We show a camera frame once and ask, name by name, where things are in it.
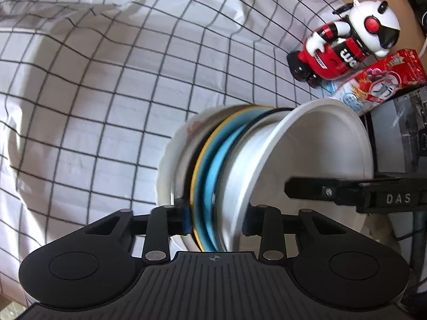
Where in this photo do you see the white black checked tablecloth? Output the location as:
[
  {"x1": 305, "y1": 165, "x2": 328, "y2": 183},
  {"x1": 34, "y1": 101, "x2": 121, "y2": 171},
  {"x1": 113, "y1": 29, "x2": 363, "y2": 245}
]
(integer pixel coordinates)
[{"x1": 0, "y1": 0, "x2": 427, "y2": 307}]

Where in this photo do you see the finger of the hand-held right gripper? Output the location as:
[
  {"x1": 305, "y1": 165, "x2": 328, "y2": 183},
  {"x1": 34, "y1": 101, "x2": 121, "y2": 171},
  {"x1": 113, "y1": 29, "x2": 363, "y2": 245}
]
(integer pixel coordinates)
[{"x1": 284, "y1": 177, "x2": 363, "y2": 211}]

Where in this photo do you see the white paper bowl red print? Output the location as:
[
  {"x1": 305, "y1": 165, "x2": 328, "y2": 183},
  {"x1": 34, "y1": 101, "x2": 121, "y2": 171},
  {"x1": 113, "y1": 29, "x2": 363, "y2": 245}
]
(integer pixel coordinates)
[{"x1": 230, "y1": 98, "x2": 375, "y2": 251}]

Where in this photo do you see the red cereal bag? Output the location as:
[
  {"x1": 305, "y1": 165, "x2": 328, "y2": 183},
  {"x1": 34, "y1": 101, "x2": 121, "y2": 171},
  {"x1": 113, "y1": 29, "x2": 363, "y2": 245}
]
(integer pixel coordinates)
[{"x1": 329, "y1": 49, "x2": 427, "y2": 114}]

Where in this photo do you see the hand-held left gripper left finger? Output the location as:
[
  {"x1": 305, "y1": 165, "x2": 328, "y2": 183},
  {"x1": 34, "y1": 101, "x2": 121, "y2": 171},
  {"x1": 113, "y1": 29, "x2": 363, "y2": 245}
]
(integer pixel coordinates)
[{"x1": 85, "y1": 207, "x2": 193, "y2": 265}]

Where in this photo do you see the white bowl with yellow rim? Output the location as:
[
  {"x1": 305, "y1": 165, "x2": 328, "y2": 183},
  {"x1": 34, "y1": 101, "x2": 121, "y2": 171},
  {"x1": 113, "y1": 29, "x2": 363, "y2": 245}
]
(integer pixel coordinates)
[{"x1": 189, "y1": 106, "x2": 272, "y2": 252}]

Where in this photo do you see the red panda robot toy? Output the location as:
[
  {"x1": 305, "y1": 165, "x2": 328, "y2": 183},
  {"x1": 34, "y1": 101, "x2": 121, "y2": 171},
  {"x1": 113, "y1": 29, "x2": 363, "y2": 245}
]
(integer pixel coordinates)
[{"x1": 287, "y1": 1, "x2": 401, "y2": 89}]

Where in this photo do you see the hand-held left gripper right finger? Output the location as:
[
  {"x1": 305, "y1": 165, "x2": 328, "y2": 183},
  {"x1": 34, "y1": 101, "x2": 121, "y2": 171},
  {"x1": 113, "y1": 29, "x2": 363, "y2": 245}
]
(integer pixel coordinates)
[{"x1": 243, "y1": 205, "x2": 346, "y2": 263}]

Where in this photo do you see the blue bowl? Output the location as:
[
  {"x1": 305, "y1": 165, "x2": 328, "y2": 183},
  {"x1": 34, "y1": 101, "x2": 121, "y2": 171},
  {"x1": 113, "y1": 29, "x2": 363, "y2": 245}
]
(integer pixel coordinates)
[{"x1": 199, "y1": 107, "x2": 291, "y2": 252}]

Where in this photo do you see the plain white bowl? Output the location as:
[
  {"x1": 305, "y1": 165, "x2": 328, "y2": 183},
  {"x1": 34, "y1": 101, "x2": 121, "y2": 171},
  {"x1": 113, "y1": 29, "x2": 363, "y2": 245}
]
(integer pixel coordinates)
[{"x1": 218, "y1": 113, "x2": 284, "y2": 252}]

